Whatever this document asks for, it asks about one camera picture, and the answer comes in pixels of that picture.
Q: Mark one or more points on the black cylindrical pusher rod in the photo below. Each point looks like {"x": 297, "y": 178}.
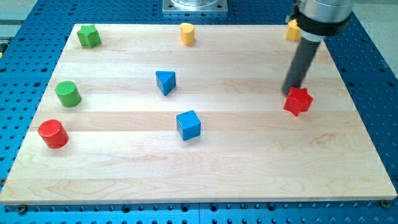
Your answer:
{"x": 300, "y": 64}

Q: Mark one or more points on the yellow heart block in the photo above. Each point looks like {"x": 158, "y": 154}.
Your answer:
{"x": 187, "y": 33}

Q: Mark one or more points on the yellow block far right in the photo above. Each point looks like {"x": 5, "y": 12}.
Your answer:
{"x": 293, "y": 31}

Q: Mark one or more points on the green star block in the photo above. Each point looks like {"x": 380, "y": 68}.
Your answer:
{"x": 88, "y": 36}

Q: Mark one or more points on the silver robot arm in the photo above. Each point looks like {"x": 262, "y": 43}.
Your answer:
{"x": 316, "y": 19}

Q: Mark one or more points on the blue cube block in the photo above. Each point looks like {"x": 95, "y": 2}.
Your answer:
{"x": 188, "y": 125}

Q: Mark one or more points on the wooden board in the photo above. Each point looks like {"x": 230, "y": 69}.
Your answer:
{"x": 124, "y": 146}

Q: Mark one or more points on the blue perforated table plate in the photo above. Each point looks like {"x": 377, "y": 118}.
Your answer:
{"x": 42, "y": 28}

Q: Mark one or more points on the blue triangle block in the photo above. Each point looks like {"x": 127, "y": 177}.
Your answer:
{"x": 166, "y": 81}

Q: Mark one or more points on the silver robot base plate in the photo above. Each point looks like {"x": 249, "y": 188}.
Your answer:
{"x": 175, "y": 6}

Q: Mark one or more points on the red cylinder block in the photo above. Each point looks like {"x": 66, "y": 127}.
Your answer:
{"x": 53, "y": 133}

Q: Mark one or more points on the green cylinder block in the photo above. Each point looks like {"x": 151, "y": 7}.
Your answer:
{"x": 68, "y": 94}

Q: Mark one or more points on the red star block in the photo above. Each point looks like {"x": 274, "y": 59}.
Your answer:
{"x": 298, "y": 100}

